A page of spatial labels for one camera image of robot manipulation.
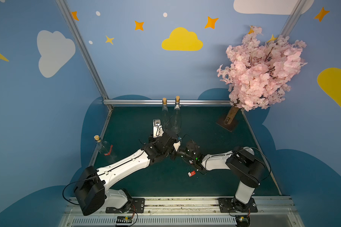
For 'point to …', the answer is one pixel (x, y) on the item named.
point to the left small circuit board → (124, 219)
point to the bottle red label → (191, 174)
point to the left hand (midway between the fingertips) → (157, 129)
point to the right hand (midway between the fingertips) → (164, 144)
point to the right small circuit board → (242, 221)
